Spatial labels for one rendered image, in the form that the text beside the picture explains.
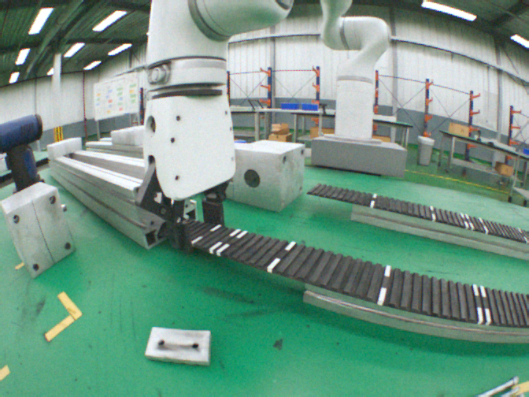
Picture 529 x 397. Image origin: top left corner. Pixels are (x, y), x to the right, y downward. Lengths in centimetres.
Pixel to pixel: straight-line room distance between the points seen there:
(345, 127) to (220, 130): 53
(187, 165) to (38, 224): 23
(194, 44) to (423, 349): 33
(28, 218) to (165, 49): 26
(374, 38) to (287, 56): 776
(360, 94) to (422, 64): 750
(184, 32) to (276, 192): 27
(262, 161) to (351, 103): 43
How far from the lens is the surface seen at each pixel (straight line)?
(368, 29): 78
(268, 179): 38
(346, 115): 74
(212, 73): 23
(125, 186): 31
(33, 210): 35
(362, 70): 76
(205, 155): 24
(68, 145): 84
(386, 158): 67
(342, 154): 67
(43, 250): 36
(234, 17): 21
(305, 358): 20
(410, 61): 817
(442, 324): 24
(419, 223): 38
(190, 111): 23
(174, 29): 23
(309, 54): 828
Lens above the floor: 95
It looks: 22 degrees down
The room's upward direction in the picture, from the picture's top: straight up
